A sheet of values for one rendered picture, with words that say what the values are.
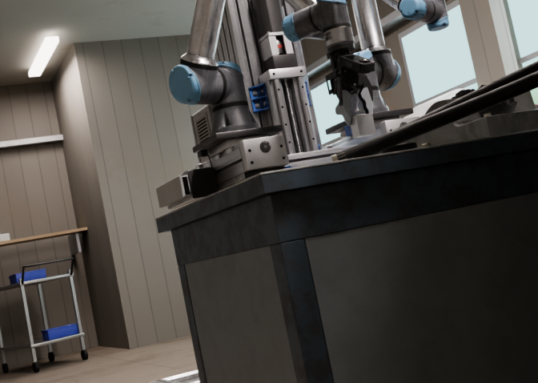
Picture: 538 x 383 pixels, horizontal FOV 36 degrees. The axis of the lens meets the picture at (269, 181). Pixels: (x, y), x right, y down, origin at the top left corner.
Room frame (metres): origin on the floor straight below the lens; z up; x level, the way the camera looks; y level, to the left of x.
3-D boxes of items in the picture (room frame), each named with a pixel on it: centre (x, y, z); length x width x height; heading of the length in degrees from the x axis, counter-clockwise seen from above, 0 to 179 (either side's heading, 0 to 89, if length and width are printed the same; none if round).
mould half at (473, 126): (2.09, -0.52, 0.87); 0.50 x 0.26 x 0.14; 24
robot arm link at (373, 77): (2.77, -0.38, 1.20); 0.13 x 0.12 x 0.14; 141
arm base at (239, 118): (2.56, 0.07, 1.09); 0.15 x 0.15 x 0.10
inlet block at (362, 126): (2.13, -0.24, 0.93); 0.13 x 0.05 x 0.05; 25
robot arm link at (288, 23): (2.19, -0.19, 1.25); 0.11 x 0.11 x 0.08; 50
